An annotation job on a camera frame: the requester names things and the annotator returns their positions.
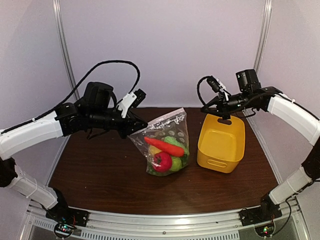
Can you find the left aluminium frame post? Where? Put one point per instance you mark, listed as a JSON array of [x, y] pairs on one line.
[[63, 42]]

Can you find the orange toy carrot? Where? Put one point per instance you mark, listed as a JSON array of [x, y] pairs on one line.
[[165, 147]]

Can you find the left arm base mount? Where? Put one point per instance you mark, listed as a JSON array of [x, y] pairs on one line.
[[62, 213]]

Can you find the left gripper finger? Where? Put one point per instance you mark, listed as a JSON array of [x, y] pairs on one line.
[[138, 122], [126, 132]]

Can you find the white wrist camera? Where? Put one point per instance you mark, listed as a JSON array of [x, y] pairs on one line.
[[218, 87], [130, 100]]

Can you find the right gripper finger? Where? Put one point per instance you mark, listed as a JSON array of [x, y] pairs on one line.
[[210, 106], [223, 115]]

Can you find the yellow plastic basket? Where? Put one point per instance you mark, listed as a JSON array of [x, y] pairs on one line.
[[221, 143]]

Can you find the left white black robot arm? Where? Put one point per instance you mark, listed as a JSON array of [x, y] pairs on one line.
[[97, 109]]

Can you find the yellow toy lemon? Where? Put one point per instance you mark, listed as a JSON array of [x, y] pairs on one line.
[[152, 150]]

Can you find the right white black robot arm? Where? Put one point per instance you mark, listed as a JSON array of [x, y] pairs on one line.
[[271, 100]]

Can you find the green toy apple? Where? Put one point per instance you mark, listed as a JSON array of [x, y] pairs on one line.
[[173, 141]]

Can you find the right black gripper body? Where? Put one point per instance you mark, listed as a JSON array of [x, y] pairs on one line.
[[246, 102]]

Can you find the clear zip top bag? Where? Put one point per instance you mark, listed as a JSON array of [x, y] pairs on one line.
[[172, 124]]

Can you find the red toy apple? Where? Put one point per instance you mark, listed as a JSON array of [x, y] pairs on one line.
[[162, 162]]

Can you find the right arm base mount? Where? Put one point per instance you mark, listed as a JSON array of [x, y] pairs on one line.
[[267, 211]]

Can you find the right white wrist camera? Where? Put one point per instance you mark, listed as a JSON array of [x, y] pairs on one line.
[[218, 87]]

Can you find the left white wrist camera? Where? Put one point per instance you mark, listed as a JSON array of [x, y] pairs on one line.
[[130, 100]]

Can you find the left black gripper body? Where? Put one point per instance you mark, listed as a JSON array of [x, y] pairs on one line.
[[100, 120]]

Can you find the aluminium frame post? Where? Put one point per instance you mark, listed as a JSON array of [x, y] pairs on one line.
[[63, 42], [264, 32]]

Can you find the right aluminium frame post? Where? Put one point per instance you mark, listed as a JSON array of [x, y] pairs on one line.
[[264, 32]]

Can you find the aluminium front rail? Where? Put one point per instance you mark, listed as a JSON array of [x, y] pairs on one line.
[[224, 225]]

